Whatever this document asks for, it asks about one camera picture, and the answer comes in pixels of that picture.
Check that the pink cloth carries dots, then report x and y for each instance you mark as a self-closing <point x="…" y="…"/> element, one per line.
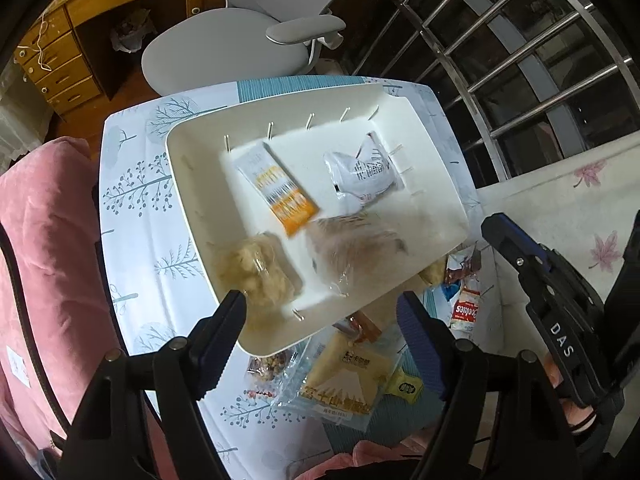
<point x="350" y="457"/>

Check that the tree print tablecloth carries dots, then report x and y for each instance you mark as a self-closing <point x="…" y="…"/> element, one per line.
<point x="145" y="240"/>

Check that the clear bag yellow pastry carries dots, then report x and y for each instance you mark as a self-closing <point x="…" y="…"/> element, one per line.
<point x="434" y="274"/>
<point x="260" y="270"/>

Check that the red white cookie packet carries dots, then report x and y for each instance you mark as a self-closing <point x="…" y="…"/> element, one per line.
<point x="464" y="312"/>

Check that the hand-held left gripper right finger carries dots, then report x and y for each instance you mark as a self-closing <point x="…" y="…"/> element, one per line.
<point x="419" y="345"/>

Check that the white grey snack packet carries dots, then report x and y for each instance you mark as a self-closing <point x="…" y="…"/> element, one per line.
<point x="357" y="170"/>

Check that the small yellow green packet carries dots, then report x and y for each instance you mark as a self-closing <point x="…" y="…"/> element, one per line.
<point x="405" y="387"/>

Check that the person's right hand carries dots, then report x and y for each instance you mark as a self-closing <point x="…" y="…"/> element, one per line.
<point x="575" y="409"/>

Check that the grey office chair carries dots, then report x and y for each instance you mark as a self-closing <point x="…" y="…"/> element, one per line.
<point x="210" y="50"/>

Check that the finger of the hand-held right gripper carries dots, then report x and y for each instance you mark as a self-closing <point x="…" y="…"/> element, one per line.
<point x="560" y="327"/>

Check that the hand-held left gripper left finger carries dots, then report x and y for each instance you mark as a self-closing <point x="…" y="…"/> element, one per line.
<point x="220" y="345"/>

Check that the waste basket with bag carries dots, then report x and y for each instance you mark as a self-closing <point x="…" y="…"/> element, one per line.
<point x="130" y="32"/>

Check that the yellow cake packet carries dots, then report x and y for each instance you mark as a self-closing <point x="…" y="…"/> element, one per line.
<point x="340" y="380"/>

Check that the orange white snack packet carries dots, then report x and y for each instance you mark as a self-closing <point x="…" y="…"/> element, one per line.
<point x="280" y="190"/>

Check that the white plastic bin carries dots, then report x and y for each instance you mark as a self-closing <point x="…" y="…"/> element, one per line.
<point x="350" y="130"/>

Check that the pink blanket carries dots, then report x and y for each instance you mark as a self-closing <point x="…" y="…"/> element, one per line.
<point x="45" y="240"/>

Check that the white floral bedsheet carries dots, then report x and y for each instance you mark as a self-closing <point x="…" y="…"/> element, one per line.
<point x="550" y="195"/>

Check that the clear bag brown pastry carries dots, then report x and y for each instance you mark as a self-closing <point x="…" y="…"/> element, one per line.
<point x="350" y="250"/>

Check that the brown red snack packet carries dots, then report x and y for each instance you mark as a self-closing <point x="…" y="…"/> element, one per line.
<point x="462" y="270"/>

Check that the metal window grille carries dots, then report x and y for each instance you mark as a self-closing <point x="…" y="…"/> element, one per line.
<point x="607" y="71"/>

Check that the blue white snack packet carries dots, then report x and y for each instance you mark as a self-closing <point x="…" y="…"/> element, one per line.
<point x="447" y="292"/>

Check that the red nut snack packet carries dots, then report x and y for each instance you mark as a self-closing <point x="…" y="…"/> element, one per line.
<point x="267" y="365"/>

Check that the wooden desk with drawers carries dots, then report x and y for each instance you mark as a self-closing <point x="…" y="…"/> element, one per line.
<point x="65" y="67"/>

